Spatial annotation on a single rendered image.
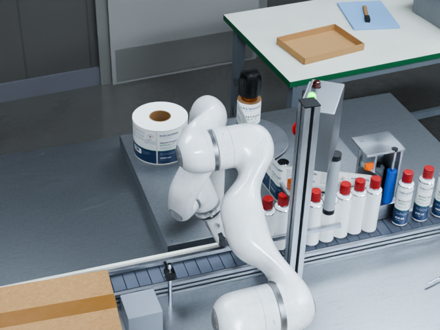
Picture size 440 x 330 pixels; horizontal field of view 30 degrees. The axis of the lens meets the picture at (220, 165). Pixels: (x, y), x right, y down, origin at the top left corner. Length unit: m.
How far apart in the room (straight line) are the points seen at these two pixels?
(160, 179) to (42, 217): 0.43
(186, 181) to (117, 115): 2.74
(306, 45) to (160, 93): 1.43
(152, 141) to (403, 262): 0.95
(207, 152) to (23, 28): 3.23
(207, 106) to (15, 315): 0.69
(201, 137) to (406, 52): 2.28
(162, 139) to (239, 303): 1.20
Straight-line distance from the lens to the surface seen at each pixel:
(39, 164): 3.10
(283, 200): 2.49
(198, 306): 2.49
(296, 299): 1.83
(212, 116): 1.97
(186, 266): 2.54
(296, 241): 2.39
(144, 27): 5.15
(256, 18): 4.24
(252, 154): 1.89
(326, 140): 2.20
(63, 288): 2.15
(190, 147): 1.87
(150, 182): 2.88
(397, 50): 4.05
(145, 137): 2.92
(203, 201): 2.34
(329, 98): 2.22
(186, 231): 2.67
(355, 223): 2.67
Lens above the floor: 2.59
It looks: 35 degrees down
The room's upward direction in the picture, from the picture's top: 2 degrees clockwise
